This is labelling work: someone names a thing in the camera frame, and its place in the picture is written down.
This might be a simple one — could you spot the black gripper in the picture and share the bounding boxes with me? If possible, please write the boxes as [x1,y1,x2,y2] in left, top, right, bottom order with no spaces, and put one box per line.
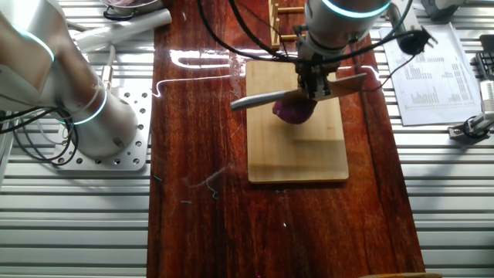
[295,56,340,101]

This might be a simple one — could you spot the purple onion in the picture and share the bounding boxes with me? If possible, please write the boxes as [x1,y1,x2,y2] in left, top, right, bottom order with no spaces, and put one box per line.
[272,98,318,126]

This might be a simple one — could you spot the steel cleaver knife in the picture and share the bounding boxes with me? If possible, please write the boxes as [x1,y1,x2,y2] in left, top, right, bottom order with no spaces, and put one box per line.
[230,72,367,113]

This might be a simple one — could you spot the wooden knife rack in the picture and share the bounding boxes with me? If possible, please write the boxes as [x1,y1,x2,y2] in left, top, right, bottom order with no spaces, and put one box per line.
[269,0,308,50]

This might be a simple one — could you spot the bamboo cutting board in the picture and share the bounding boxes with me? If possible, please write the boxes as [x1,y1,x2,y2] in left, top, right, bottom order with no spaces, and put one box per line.
[245,58,350,185]

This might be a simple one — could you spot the printed paper sheet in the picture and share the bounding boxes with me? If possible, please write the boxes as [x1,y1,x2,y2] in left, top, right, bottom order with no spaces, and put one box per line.
[380,22,483,127]

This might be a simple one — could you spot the glossy wood-grain table mat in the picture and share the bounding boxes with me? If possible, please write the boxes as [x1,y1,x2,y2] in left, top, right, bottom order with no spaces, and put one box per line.
[146,0,425,278]

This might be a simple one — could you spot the white plastic roll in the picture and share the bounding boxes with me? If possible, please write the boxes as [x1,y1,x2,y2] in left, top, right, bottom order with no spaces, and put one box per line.
[73,8,173,54]

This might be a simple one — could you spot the thick black gripper cable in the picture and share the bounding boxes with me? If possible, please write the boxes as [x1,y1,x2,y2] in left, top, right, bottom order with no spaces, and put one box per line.
[196,0,306,65]

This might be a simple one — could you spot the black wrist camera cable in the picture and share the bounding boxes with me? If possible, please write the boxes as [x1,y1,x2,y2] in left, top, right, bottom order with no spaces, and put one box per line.
[320,29,421,66]

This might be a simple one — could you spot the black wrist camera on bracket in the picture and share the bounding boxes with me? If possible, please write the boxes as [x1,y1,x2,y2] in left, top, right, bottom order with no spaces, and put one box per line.
[387,2,439,56]

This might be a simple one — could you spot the grey metal mount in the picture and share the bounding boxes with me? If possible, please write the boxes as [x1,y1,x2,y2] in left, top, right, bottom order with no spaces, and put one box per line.
[419,0,466,21]

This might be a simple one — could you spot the silver bar-shaped camera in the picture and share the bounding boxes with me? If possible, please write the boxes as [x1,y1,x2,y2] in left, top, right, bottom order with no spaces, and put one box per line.
[478,79,494,114]

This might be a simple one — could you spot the steel bowl with black handles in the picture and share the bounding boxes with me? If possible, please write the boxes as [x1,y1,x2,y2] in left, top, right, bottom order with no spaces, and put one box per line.
[98,0,163,21]

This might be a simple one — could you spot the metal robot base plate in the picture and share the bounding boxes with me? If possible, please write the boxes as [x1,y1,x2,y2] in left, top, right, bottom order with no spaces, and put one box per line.
[52,86,154,173]

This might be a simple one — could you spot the grey cable with metal connector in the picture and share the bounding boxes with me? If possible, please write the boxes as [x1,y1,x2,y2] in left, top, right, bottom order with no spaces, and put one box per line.
[100,44,117,92]

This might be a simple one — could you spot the black looped robot cables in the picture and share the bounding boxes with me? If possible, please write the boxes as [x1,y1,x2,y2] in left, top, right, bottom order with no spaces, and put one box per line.
[0,106,80,167]

